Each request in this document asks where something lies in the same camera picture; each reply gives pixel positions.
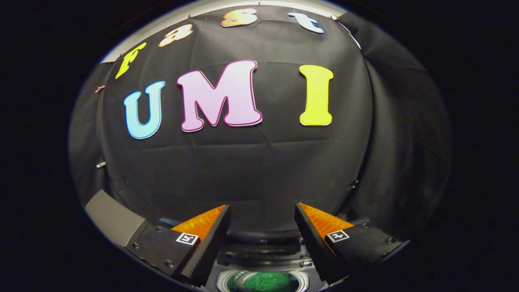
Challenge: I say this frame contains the grey stand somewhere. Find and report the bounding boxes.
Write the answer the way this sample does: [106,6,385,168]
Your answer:
[85,190,147,247]

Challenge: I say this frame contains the green polo shirt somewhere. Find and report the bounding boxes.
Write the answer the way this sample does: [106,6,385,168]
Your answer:
[226,272,298,292]

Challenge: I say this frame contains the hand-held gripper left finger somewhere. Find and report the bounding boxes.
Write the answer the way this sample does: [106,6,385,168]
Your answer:
[126,204,232,287]

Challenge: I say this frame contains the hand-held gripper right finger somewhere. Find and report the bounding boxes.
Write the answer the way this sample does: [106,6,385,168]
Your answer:
[294,202,410,284]

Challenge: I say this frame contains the grey washing machine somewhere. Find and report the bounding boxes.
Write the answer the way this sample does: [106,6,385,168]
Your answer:
[203,230,329,292]

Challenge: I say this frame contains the black backdrop cloth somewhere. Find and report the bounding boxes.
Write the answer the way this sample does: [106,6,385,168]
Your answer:
[68,4,453,244]

